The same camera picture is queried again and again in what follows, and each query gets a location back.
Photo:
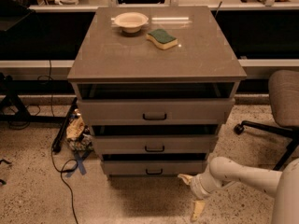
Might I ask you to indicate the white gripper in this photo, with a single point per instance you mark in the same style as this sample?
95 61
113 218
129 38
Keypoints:
197 187

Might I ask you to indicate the grey bottom drawer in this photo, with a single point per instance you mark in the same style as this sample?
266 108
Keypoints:
152 167

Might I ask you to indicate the grey drawer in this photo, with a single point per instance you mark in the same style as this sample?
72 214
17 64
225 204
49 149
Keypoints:
152 167
155 144
155 112

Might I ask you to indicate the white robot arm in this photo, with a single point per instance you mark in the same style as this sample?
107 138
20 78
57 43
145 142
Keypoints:
222 173

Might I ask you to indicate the grey top drawer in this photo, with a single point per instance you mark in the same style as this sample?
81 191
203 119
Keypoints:
155 112

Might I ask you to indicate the grey middle drawer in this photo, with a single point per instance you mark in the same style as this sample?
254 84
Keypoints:
155 144

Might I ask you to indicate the grey drawer cabinet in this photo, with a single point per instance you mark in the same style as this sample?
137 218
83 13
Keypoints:
113 66

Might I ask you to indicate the blue tape cross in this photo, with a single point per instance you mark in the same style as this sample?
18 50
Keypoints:
80 157

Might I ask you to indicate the crumpled snack bag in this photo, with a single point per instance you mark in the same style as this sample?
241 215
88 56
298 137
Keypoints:
78 135

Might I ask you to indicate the black office chair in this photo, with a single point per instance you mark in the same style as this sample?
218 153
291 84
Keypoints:
283 86

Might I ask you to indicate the black power strip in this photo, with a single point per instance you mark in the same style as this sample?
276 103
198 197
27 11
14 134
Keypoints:
56 145

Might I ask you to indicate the green yellow sponge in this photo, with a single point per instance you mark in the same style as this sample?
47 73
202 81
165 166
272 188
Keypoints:
162 39

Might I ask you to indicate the white paper bowl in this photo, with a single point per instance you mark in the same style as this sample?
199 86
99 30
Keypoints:
131 22

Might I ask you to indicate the black desk leg stand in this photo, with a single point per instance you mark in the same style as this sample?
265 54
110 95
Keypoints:
22 114

